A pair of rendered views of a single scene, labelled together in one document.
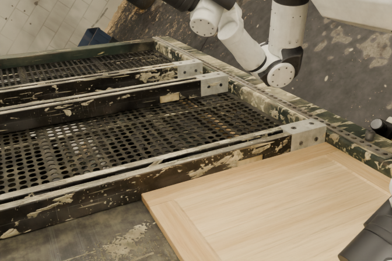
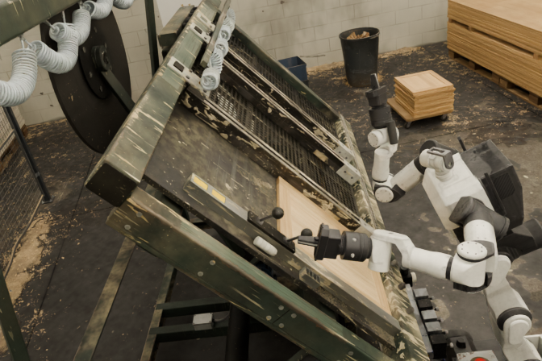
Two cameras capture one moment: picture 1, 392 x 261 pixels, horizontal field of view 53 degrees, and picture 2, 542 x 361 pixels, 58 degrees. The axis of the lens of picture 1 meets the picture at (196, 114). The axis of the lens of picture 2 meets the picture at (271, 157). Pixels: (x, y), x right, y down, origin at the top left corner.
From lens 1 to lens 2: 1.11 m
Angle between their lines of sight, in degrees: 6
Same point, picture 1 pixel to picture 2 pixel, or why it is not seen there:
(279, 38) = (399, 178)
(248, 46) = (383, 167)
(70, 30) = (283, 43)
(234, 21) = (389, 151)
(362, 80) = not seen: hidden behind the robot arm
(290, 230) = not seen: hidden behind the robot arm
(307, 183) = not seen: hidden behind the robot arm
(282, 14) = (410, 169)
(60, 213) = (247, 148)
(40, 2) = (285, 4)
